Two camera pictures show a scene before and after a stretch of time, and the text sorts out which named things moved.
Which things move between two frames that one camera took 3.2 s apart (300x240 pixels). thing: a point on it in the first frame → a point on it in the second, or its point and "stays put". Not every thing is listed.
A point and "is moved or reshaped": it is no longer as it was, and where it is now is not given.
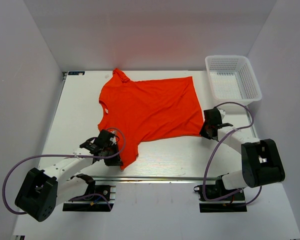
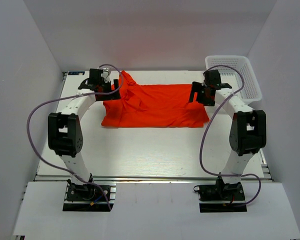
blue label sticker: [76, 72] stays put
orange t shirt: [149, 108] is moved or reshaped
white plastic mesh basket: [231, 79] stays put
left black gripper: [116, 161] → [115, 95]
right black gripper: [203, 132] → [197, 87]
